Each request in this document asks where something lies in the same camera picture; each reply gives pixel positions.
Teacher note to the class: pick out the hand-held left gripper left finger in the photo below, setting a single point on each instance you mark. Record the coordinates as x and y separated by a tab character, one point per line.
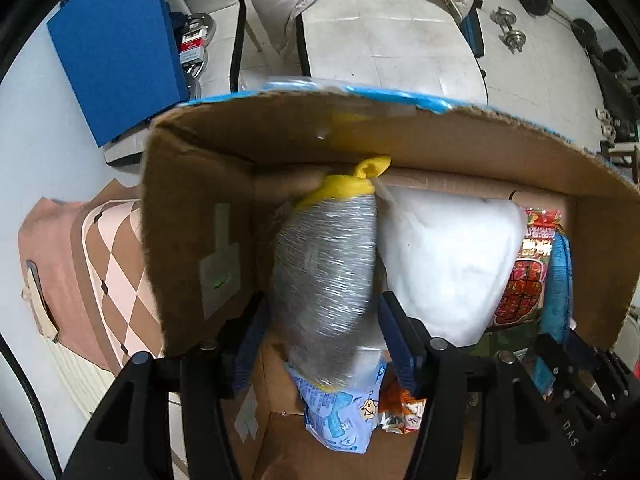
247	345

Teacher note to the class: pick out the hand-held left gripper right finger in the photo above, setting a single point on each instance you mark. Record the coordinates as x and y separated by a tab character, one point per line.
400	350

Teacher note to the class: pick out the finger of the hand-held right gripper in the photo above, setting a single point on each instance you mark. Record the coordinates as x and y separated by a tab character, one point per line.
617	375
555	360

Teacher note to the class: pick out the green packet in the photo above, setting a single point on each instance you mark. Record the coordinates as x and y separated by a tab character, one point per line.
492	344

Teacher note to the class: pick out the panda print snack packet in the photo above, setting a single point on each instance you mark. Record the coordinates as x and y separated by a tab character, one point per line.
400	416

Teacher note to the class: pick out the red snack packet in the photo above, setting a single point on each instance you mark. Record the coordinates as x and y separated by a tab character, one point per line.
525	280

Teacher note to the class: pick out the light blue snack packet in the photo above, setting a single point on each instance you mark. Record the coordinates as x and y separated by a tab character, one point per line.
340	417

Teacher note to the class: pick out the white soft packet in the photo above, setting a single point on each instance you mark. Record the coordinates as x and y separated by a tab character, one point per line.
450	260

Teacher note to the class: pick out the silver packet with yellow ends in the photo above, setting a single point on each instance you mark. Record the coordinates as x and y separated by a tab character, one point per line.
325	270

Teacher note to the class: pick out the cardboard box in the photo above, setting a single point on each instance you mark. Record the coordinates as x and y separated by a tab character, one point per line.
200	185

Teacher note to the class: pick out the diamond pattern table mat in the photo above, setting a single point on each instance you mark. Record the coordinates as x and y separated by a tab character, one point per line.
117	270

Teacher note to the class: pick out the pair of white shoes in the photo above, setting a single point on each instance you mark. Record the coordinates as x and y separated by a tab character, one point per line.
605	122

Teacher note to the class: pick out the red and white box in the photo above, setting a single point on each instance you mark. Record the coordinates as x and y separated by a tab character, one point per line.
192	46

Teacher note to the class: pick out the blue folding mat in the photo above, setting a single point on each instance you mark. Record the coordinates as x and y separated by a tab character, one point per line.
115	55

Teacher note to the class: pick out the chrome dumbbell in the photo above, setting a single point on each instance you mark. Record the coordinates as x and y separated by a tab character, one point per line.
515	41
502	16

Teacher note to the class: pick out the black and blue weight bench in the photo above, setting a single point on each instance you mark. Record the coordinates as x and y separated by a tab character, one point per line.
472	30

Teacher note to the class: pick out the short barbell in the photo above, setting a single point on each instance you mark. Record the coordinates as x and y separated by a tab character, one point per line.
555	10

